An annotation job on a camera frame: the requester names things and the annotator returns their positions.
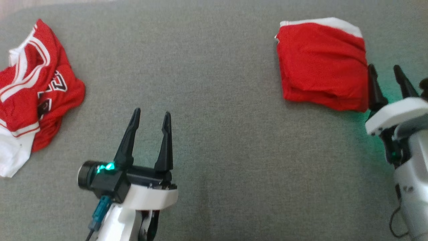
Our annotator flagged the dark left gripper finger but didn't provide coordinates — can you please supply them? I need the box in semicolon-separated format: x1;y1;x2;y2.
114;108;141;169
154;111;174;173

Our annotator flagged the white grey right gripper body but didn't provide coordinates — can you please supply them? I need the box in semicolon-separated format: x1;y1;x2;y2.
365;97;428;167

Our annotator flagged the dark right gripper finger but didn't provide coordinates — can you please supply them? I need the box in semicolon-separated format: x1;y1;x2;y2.
393;65;419;99
367;64;389;112

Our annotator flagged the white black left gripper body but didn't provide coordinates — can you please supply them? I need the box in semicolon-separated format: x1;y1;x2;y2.
123;166;179;211

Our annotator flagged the red mesh shorts white stripe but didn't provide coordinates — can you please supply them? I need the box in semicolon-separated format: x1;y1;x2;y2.
275;17;370;112

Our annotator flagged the red white basketball jersey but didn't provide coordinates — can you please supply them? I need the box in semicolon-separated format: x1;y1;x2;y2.
0;18;86;178

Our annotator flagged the teal plug black cable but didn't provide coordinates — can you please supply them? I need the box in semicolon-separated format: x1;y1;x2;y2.
86;196;112;241

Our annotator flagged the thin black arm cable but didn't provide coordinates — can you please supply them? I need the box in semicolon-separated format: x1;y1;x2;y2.
389;204;411;239

